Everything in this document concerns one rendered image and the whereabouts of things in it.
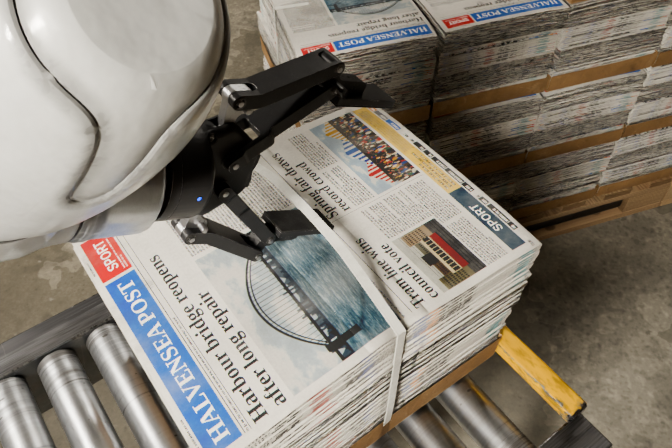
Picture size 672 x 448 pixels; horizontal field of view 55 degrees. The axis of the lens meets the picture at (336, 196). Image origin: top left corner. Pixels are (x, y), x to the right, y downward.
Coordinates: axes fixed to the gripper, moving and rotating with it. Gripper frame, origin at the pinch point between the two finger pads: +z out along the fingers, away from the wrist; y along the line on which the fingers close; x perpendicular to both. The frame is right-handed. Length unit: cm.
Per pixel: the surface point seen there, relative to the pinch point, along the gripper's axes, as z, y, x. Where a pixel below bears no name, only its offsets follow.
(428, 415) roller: 17.0, 27.4, 14.5
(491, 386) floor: 97, 76, -2
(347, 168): 8.5, 5.6, -5.9
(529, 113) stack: 98, 13, -33
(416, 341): 4.5, 11.5, 13.5
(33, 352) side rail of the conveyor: -14, 44, -21
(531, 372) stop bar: 27.4, 19.5, 18.3
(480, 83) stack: 79, 9, -38
